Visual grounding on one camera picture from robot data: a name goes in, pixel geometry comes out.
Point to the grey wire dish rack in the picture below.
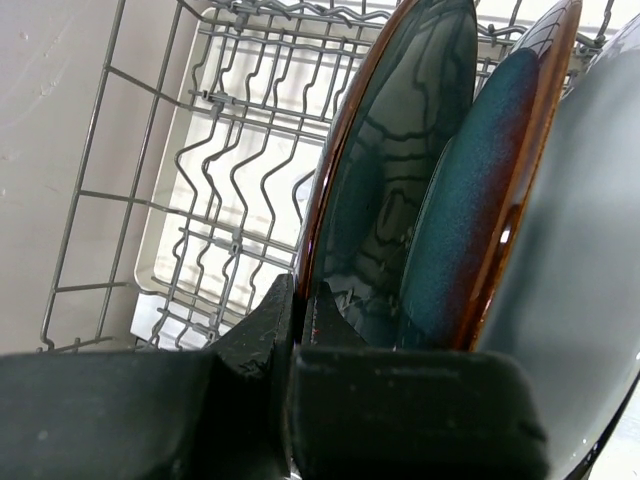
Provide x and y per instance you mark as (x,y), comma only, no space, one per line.
(192,242)

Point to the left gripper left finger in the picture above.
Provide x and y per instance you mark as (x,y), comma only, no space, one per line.
(213,413)

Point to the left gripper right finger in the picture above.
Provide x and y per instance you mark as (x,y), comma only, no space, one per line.
(369,413)

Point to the red teal floral plate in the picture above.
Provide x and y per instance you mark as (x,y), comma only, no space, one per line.
(567,310)

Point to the dark blue plate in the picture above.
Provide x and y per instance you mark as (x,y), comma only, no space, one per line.
(474,202)
(407,99)

